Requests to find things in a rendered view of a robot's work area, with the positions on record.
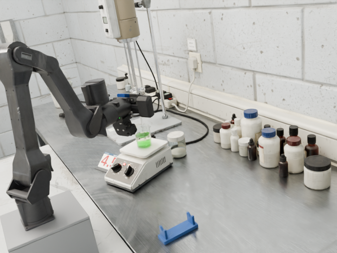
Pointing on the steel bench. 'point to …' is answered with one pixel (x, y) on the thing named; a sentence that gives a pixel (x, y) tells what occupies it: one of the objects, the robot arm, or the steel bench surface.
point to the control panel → (124, 171)
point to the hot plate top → (130, 149)
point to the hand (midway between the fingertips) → (135, 99)
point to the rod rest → (164, 237)
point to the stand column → (156, 63)
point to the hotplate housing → (151, 163)
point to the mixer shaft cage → (134, 70)
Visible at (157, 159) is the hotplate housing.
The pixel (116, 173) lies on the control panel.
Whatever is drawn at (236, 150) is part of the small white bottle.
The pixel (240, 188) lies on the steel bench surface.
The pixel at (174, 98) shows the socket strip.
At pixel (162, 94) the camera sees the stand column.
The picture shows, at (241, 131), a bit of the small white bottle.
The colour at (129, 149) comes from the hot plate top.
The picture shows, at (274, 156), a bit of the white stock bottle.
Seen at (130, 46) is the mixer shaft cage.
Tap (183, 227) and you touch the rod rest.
